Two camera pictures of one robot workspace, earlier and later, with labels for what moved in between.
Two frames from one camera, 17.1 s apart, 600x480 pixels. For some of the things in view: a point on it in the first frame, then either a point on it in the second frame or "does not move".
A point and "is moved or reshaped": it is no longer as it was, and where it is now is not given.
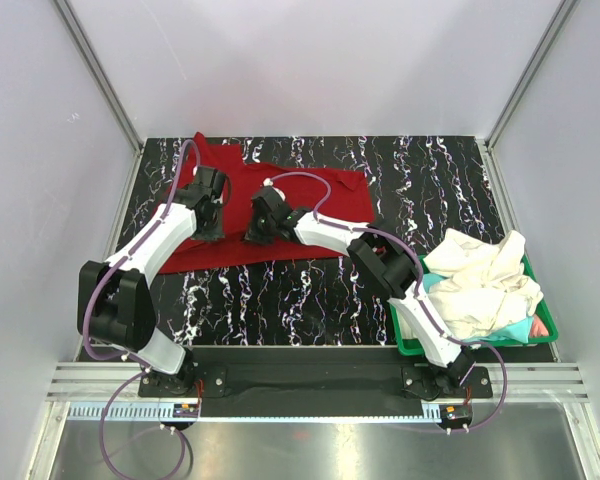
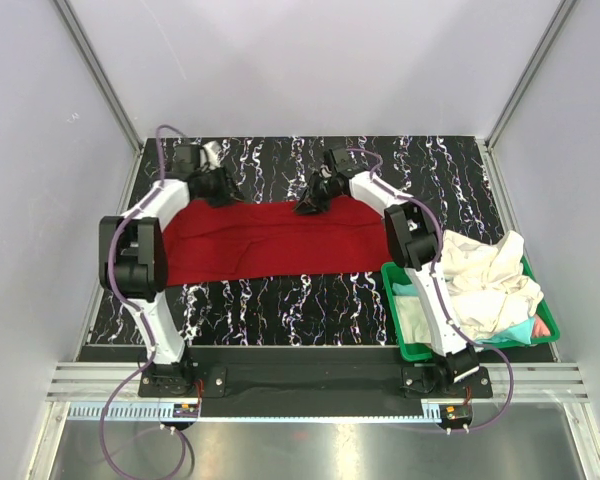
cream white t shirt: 486,284 does not move
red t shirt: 343,196 is moved or reshaped
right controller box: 455,414 does not move
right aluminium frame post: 531,72 does not move
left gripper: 216,233 to 228,192
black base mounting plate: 306,377 does not move
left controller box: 185,410 does not move
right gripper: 252,234 to 310,203
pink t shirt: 538,329 does not move
